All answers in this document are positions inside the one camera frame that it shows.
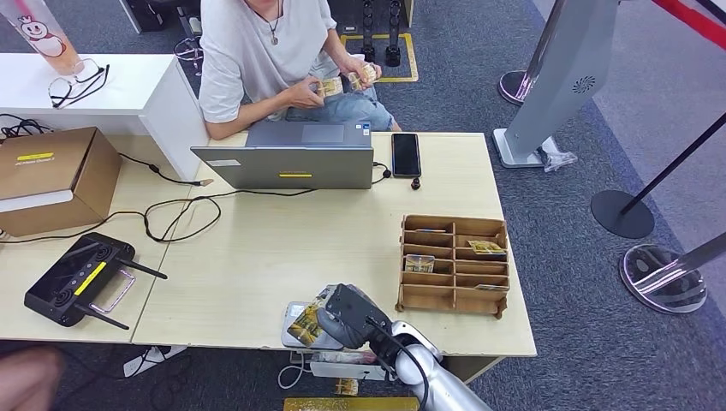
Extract clear plastic wrap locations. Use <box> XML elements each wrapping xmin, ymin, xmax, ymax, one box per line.
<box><xmin>535</xmin><ymin>135</ymin><xmax>579</xmax><ymax>173</ymax></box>

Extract white cabinet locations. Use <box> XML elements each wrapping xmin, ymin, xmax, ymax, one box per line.
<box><xmin>0</xmin><ymin>53</ymin><xmax>211</xmax><ymax>182</ymax></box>

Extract chrome stanchion base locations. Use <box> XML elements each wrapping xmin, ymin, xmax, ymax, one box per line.
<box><xmin>497</xmin><ymin>68</ymin><xmax>540</xmax><ymax>107</ymax></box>

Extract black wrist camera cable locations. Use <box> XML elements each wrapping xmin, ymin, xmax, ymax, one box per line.
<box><xmin>366</xmin><ymin>317</ymin><xmax>433</xmax><ymax>411</ymax></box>

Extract person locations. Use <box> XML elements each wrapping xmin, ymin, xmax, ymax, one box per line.
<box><xmin>198</xmin><ymin>0</ymin><xmax>401</xmax><ymax>141</ymax></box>

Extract long white power strip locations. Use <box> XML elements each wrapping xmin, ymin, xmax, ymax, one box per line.
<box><xmin>308</xmin><ymin>360</ymin><xmax>392</xmax><ymax>382</ymax></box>

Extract snowman print drink cup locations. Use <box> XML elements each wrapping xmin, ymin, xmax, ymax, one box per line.
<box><xmin>0</xmin><ymin>0</ymin><xmax>83</xmax><ymax>76</ymax></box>

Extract red barrier belt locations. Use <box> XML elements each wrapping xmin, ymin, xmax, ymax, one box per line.
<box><xmin>651</xmin><ymin>0</ymin><xmax>726</xmax><ymax>51</ymax></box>

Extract brown cardboard box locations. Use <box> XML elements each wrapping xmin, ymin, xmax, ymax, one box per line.
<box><xmin>0</xmin><ymin>127</ymin><xmax>123</xmax><ymax>238</ymax></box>

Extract black smartphone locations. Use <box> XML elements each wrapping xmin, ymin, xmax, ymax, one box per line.
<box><xmin>390</xmin><ymin>132</ymin><xmax>423</xmax><ymax>179</ymax></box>

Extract cord necklace with pendant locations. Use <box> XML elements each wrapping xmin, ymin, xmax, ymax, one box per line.
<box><xmin>249</xmin><ymin>0</ymin><xmax>283</xmax><ymax>46</ymax></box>

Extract light wooden desk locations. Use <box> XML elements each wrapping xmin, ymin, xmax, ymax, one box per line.
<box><xmin>0</xmin><ymin>131</ymin><xmax>538</xmax><ymax>359</ymax></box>

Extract black cable with USB plug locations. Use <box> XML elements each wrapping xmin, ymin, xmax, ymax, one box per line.
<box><xmin>117</xmin><ymin>152</ymin><xmax>216</xmax><ymax>188</ymax></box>

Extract black cable bundle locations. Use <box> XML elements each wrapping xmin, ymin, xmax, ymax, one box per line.
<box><xmin>0</xmin><ymin>113</ymin><xmax>52</xmax><ymax>140</ymax></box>

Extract silver kiosk stand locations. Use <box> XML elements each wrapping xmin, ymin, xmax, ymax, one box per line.
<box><xmin>491</xmin><ymin>0</ymin><xmax>622</xmax><ymax>170</ymax></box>

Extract black humanoid robot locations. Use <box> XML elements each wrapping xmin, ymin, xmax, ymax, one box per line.
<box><xmin>357</xmin><ymin>0</ymin><xmax>404</xmax><ymax>68</ymax></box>

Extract grey laptop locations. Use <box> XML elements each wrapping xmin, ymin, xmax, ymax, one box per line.
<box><xmin>189</xmin><ymin>120</ymin><xmax>376</xmax><ymax>191</ymax></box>

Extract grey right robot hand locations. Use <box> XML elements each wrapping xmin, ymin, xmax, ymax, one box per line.
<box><xmin>315</xmin><ymin>283</ymin><xmax>378</xmax><ymax>350</ymax></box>

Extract long looped black cable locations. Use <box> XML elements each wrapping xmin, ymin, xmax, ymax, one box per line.
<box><xmin>0</xmin><ymin>188</ymin><xmax>317</xmax><ymax>246</ymax></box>

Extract white card reader cable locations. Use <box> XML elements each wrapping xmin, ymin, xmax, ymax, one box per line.
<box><xmin>277</xmin><ymin>351</ymin><xmax>313</xmax><ymax>391</ymax></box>

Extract black-rimmed eyeglasses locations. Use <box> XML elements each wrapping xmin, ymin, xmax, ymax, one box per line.
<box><xmin>47</xmin><ymin>58</ymin><xmax>110</xmax><ymax>110</ymax></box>

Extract blurred skin-coloured object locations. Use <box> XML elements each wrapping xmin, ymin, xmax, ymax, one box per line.
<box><xmin>0</xmin><ymin>346</ymin><xmax>64</xmax><ymax>411</ymax></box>

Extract grey card reader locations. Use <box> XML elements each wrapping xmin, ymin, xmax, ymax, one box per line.
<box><xmin>280</xmin><ymin>301</ymin><xmax>347</xmax><ymax>351</ymax></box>

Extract black stanchion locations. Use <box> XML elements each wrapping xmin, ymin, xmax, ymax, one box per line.
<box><xmin>590</xmin><ymin>110</ymin><xmax>726</xmax><ymax>240</ymax></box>

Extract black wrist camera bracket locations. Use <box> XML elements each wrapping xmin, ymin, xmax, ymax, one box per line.
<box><xmin>325</xmin><ymin>283</ymin><xmax>394</xmax><ymax>342</ymax></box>

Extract person's left hand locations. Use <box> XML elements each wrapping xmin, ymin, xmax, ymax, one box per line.
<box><xmin>339</xmin><ymin>55</ymin><xmax>382</xmax><ymax>92</ymax></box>

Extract gold floor plate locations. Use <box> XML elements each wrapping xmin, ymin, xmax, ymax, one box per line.
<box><xmin>283</xmin><ymin>396</ymin><xmax>421</xmax><ymax>411</ymax></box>

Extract person's right hand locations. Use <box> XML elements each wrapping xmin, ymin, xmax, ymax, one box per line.
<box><xmin>289</xmin><ymin>76</ymin><xmax>327</xmax><ymax>110</ymax></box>

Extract wooden card organizer box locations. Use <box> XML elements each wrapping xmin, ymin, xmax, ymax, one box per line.
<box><xmin>395</xmin><ymin>213</ymin><xmax>510</xmax><ymax>320</ymax></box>

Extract chrome stanchion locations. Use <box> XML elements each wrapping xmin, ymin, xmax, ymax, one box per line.
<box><xmin>618</xmin><ymin>231</ymin><xmax>726</xmax><ymax>315</ymax></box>

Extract black controller with antennas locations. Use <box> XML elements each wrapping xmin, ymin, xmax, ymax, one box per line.
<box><xmin>23</xmin><ymin>231</ymin><xmax>169</xmax><ymax>331</ymax></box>

